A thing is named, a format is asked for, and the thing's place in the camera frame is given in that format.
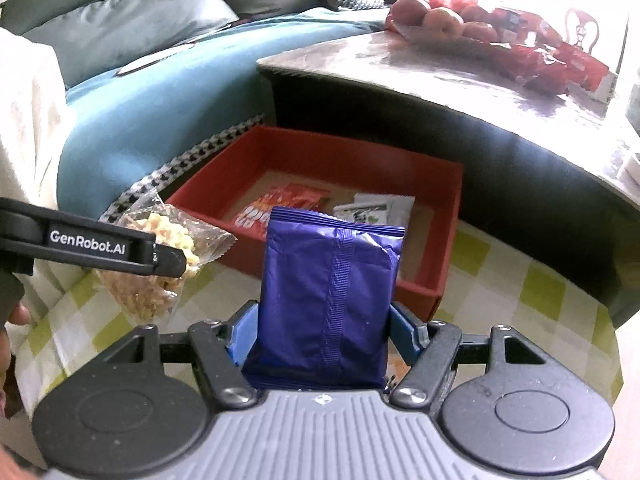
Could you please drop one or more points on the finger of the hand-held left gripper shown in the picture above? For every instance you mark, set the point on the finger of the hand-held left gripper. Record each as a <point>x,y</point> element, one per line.
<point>170,261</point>

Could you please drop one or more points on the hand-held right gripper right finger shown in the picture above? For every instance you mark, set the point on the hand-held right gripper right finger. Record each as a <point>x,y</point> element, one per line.
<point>402,330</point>

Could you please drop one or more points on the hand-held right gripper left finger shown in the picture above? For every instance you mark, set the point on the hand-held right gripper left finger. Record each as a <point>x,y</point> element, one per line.
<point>240,330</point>

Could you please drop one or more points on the clear packet of crispy snacks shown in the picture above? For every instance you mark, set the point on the clear packet of crispy snacks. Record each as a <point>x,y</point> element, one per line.
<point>150,290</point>

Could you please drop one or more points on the purple snack packet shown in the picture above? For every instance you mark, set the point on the purple snack packet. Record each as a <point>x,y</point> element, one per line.
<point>320,300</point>

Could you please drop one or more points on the small red snack packet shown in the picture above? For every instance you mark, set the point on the small red snack packet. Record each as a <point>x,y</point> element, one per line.
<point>270,205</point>

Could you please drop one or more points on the black and white snack packet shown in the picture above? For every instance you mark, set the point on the black and white snack packet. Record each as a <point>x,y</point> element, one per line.
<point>370,210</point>

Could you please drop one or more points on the red rectangular box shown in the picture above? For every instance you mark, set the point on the red rectangular box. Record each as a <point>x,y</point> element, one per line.
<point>320,160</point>

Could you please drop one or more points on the person's left hand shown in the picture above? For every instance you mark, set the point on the person's left hand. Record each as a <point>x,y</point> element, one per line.
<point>21,314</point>

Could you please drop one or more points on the cream knit blanket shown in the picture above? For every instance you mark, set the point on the cream knit blanket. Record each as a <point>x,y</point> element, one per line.
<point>25,150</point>

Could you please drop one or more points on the green and white checked tablecloth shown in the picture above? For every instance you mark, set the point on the green and white checked tablecloth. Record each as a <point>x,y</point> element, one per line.
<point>525,285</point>

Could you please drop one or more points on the teal cushion houndstooth trim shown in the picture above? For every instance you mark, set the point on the teal cushion houndstooth trim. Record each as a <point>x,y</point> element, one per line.
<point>150,110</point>

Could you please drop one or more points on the dark coffee table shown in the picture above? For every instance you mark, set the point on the dark coffee table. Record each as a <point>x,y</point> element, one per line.
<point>400,70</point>

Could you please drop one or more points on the small white container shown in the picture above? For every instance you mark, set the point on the small white container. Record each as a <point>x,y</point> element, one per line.
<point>631,166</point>

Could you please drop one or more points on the red bag with fruit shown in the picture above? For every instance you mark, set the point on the red bag with fruit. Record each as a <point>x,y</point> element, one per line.
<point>570,70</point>

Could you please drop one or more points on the red plastic bag of apples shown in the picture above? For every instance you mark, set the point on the red plastic bag of apples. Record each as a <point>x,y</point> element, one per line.
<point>480,15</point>

